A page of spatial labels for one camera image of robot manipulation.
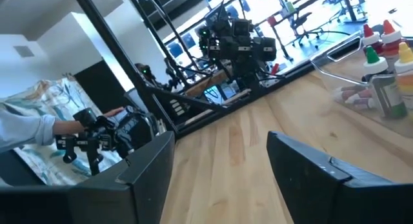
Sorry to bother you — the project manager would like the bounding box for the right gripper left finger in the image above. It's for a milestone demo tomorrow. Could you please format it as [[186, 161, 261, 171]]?
[[0, 130, 176, 224]]

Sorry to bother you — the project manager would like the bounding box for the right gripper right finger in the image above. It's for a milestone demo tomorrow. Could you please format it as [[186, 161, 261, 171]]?
[[267, 130, 413, 224]]

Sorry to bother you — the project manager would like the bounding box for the small dropper bottle red-black label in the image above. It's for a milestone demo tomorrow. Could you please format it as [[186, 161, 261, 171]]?
[[353, 100, 378, 111]]

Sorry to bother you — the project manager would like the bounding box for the small blue dropper bottle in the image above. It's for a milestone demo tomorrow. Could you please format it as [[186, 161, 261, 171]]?
[[344, 94, 375, 106]]

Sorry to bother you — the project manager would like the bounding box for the dark red bottle red tip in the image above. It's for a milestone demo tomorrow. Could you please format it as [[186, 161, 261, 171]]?
[[361, 23, 385, 56]]

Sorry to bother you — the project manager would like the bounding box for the green bottle green tip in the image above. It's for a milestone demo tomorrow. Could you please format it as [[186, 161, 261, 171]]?
[[361, 45, 408, 119]]

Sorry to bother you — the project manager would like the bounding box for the red-orange bottle orange tip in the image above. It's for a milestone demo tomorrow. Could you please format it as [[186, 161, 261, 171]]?
[[380, 19, 408, 59]]

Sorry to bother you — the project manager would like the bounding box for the orange bottle yellow tip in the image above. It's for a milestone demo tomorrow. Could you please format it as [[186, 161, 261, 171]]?
[[393, 41, 413, 112]]

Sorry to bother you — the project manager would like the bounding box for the black office chair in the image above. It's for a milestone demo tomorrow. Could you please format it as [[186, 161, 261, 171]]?
[[290, 10, 323, 48]]

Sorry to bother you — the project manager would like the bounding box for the person's hand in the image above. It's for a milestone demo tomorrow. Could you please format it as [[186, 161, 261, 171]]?
[[102, 107, 125, 119]]

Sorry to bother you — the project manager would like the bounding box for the clear plastic bin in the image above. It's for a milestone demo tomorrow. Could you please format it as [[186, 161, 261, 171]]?
[[309, 33, 413, 139]]

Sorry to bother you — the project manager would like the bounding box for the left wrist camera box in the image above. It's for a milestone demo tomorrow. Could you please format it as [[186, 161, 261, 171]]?
[[231, 19, 253, 37]]

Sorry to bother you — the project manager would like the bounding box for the black aluminium table frame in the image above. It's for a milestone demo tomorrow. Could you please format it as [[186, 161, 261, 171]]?
[[70, 0, 362, 141]]

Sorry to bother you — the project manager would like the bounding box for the grey wall vent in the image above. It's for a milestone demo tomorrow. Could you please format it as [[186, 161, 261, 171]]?
[[12, 45, 35, 59]]

